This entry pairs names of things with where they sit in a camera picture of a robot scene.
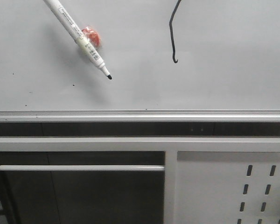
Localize white metal stand frame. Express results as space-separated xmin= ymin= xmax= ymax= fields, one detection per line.
xmin=0 ymin=137 xmax=280 ymax=224

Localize red round magnet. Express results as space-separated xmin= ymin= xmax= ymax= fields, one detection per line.
xmin=82 ymin=26 xmax=101 ymax=48

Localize whiteboard with aluminium frame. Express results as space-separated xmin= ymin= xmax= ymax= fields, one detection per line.
xmin=0 ymin=0 xmax=280 ymax=122

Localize white perforated pegboard panel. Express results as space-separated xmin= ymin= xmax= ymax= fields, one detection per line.
xmin=175 ymin=152 xmax=280 ymax=224

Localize white horizontal stand bar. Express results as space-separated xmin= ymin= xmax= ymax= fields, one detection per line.
xmin=0 ymin=165 xmax=165 ymax=172

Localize white black whiteboard marker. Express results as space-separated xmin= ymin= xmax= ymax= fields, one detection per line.
xmin=44 ymin=0 xmax=112 ymax=80

